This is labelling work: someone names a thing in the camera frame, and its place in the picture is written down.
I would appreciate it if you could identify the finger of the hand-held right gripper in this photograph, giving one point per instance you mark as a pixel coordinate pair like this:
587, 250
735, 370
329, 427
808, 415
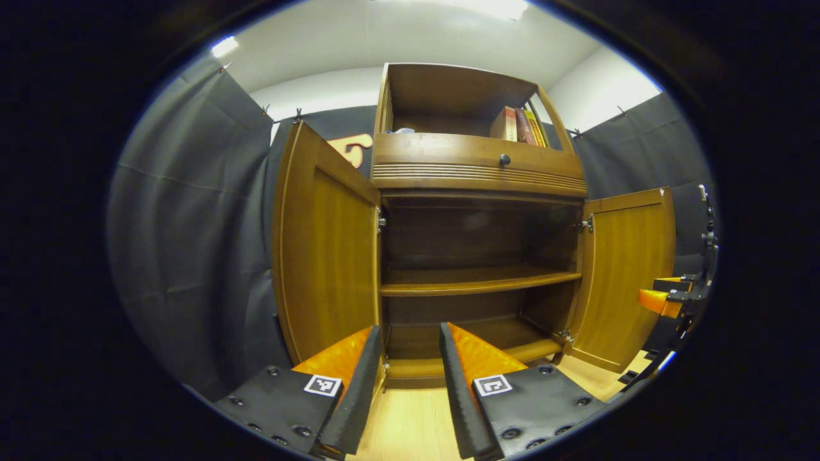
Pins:
656, 302
669, 282

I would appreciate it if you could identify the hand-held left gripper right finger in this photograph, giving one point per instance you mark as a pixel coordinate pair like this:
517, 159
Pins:
464, 410

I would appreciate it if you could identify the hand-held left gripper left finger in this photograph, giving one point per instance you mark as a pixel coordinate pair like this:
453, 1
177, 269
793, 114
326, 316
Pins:
355, 403

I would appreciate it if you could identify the wooden cabinet door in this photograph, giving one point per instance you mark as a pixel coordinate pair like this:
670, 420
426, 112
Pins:
327, 269
621, 275

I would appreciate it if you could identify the wooden inner shelf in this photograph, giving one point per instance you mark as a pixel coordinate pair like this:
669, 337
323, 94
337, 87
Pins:
474, 280

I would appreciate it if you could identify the yellow book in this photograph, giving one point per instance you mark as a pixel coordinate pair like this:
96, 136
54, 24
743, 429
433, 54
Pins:
538, 131

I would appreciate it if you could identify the black round drawer knob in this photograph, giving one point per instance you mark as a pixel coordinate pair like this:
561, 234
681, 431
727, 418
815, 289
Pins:
505, 160

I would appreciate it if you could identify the dark red book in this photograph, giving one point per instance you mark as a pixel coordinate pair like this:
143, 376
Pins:
525, 128

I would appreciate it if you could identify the light brown book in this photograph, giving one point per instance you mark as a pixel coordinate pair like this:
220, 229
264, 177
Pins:
503, 125

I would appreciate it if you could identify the black backdrop cloth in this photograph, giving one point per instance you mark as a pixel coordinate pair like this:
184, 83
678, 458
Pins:
192, 224

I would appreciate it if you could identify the wooden ribbed drawer front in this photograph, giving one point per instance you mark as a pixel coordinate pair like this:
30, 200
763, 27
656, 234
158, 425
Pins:
435, 150

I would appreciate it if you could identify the small ceiling light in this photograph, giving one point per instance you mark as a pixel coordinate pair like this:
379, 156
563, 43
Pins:
225, 46

